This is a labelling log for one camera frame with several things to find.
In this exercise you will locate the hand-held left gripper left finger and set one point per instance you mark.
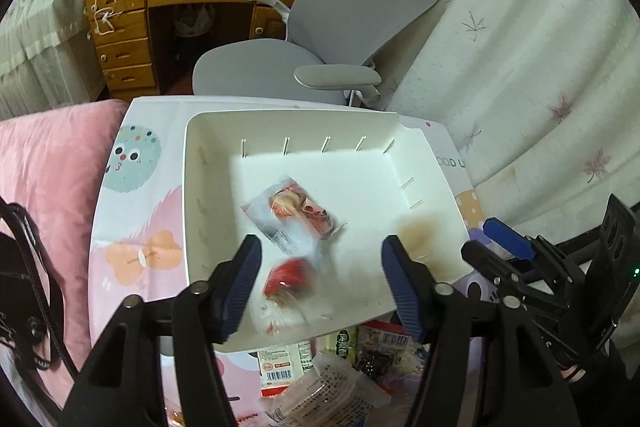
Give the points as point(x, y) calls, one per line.
point(240, 287)

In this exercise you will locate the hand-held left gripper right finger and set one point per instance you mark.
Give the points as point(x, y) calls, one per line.
point(404, 289)

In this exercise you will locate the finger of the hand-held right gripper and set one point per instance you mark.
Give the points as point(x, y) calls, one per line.
point(487, 259)
point(505, 234)

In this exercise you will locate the red snack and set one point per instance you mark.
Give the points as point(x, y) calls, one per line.
point(287, 279)

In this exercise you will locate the white red-trim biscuit packet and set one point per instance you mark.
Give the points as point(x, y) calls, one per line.
point(280, 367)

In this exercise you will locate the white plastic bin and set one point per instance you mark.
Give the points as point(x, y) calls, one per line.
point(350, 187)

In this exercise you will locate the yellow raisin packet red trim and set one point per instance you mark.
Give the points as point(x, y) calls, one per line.
point(372, 357)

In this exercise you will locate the clear red-trim nut cluster packet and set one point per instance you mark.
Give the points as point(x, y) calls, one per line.
point(295, 209)

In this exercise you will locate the cartoon printed mat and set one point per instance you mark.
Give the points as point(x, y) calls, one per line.
point(145, 217)

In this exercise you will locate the clear packet with black text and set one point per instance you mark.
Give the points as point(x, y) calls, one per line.
point(330, 392)

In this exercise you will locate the pink blanket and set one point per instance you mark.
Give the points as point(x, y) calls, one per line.
point(45, 157)

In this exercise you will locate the wooden desk with drawers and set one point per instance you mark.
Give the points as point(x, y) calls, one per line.
point(125, 47)

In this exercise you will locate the translucent plastic bag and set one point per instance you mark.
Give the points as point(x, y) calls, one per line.
point(192, 21)

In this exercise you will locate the grey office chair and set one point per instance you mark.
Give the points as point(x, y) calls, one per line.
point(365, 2)

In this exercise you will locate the white lace curtain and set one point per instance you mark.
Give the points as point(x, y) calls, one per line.
point(45, 47)

